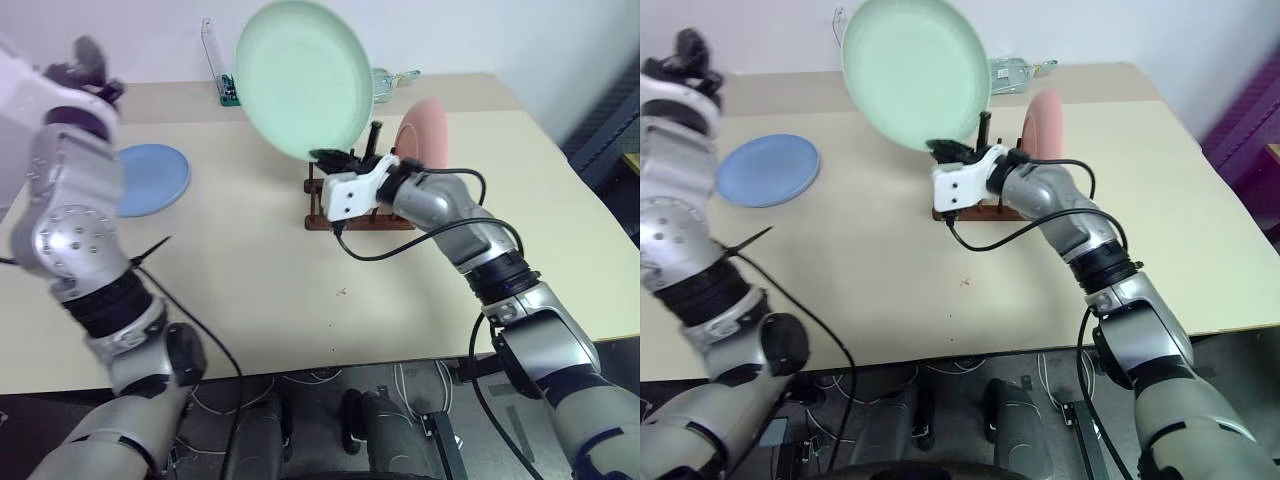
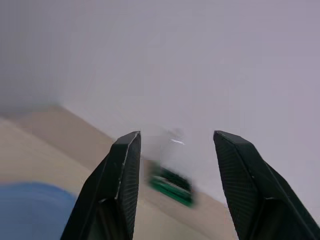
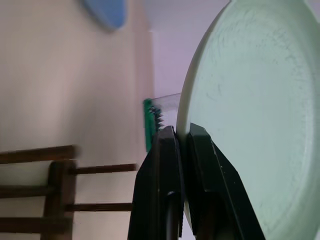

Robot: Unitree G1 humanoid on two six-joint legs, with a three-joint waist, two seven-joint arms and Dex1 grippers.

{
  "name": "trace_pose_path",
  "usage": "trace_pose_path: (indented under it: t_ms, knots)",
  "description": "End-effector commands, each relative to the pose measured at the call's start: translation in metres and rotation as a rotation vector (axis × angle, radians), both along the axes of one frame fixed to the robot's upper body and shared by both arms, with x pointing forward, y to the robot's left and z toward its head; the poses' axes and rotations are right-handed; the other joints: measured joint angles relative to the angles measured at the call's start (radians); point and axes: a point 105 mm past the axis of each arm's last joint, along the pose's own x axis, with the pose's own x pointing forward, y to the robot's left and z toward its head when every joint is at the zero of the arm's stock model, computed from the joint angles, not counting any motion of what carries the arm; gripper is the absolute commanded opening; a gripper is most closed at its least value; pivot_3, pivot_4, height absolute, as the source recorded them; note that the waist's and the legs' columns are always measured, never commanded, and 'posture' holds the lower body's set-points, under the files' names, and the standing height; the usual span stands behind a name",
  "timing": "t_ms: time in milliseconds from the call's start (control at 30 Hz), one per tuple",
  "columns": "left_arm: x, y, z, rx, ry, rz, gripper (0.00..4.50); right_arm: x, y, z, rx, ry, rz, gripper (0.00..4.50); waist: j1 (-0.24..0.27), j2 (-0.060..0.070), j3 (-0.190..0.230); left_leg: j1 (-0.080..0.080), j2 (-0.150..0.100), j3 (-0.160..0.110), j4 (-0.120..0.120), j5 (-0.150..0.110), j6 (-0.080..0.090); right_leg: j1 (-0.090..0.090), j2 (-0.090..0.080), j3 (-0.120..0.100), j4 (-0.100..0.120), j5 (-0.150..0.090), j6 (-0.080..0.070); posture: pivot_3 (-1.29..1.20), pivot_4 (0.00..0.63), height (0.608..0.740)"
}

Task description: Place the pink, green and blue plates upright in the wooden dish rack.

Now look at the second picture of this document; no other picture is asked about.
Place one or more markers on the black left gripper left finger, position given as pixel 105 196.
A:
pixel 117 180

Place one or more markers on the green rectangular object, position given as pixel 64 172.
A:
pixel 172 186

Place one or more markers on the blue plate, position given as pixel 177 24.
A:
pixel 32 212

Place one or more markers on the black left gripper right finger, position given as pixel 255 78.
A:
pixel 250 180

